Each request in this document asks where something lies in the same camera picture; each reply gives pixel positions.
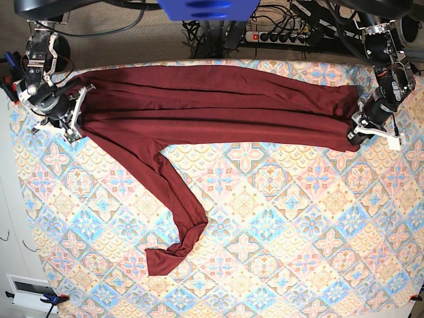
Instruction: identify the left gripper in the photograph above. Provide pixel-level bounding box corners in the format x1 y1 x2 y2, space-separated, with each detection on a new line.
347 99 403 146

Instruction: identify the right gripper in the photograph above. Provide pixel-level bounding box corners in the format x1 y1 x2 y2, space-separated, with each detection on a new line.
31 77 95 139

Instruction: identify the maroon t-shirt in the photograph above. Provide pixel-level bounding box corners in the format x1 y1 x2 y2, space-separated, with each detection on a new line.
76 65 358 276

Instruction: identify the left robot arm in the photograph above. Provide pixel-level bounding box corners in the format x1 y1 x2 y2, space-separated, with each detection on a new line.
325 1 415 151

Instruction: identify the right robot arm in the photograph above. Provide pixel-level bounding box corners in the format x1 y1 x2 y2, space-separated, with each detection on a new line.
14 1 95 144

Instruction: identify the black round stool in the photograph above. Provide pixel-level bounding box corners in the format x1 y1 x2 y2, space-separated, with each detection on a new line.
54 35 71 72

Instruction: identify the patterned tile tablecloth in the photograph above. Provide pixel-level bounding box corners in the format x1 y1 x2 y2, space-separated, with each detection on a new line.
7 59 424 318

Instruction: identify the white power strip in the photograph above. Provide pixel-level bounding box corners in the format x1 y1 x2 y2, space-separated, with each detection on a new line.
244 31 307 46

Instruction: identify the orange clamp lower right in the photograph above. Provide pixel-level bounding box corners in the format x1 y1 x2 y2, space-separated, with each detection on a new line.
409 295 423 301

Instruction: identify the white floor outlet box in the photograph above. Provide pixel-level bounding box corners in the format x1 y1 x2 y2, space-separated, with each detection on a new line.
6 274 55 313

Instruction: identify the blue orange clamp lower left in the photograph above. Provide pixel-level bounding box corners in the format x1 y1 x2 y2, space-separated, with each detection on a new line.
5 291 70 314

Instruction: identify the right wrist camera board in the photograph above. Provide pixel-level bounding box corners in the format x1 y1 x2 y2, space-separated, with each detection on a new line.
64 128 82 144

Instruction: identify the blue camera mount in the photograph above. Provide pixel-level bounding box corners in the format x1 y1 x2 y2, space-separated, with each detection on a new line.
158 0 260 21

